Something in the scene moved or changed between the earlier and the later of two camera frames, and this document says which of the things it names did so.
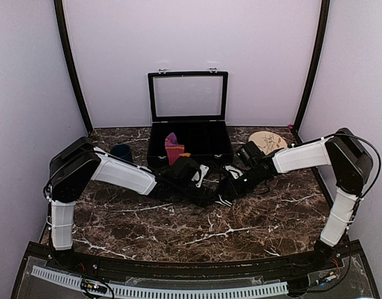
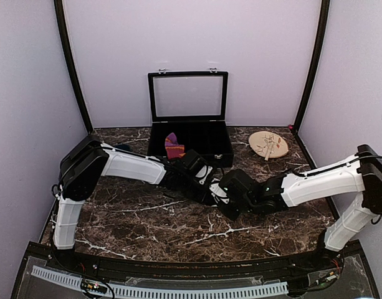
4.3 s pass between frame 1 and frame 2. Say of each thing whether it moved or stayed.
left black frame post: stayed
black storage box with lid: stayed
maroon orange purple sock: stayed
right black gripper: moved
